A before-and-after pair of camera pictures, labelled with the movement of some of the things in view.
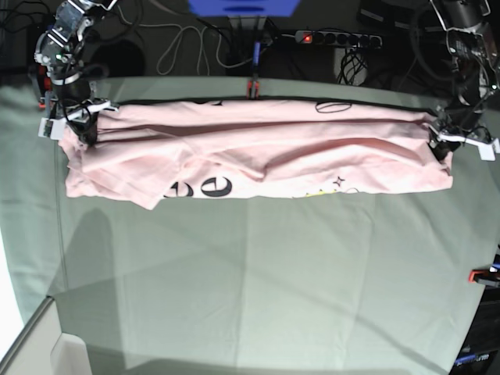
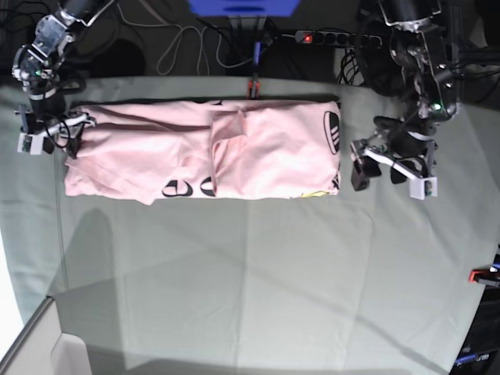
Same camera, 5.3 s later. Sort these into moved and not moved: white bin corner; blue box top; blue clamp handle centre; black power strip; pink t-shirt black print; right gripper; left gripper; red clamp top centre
Moved: pink t-shirt black print; left gripper; right gripper
Not moved: blue clamp handle centre; white bin corner; black power strip; blue box top; red clamp top centre
